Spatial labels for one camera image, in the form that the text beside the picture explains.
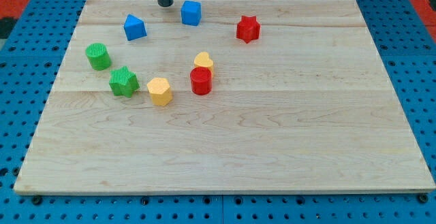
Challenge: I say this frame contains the green star block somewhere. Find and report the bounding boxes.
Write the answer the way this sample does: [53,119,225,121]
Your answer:
[109,66,140,97]

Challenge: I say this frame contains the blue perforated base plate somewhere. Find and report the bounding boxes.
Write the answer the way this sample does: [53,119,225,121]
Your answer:
[1,0,435,223]

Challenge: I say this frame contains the red star block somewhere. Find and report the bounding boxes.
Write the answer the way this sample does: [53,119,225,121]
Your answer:
[236,16,260,44]

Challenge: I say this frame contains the yellow hexagon block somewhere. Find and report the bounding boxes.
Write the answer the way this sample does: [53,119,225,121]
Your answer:
[147,78,172,106]

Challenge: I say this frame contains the yellow heart block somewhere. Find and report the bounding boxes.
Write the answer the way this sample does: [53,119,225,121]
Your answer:
[193,52,215,77]

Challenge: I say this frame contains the green cylinder block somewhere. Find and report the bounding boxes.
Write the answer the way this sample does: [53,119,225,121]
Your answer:
[85,43,112,71]

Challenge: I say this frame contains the red cylinder block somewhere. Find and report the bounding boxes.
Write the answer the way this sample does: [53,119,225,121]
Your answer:
[190,67,212,95]

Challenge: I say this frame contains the blue cube block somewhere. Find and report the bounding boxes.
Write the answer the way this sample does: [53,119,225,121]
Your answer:
[181,1,202,26]

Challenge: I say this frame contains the blue triangle block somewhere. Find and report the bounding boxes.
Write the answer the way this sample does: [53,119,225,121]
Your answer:
[123,14,147,41]

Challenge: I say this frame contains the wooden board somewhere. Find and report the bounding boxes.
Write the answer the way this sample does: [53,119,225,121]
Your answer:
[14,0,435,195]

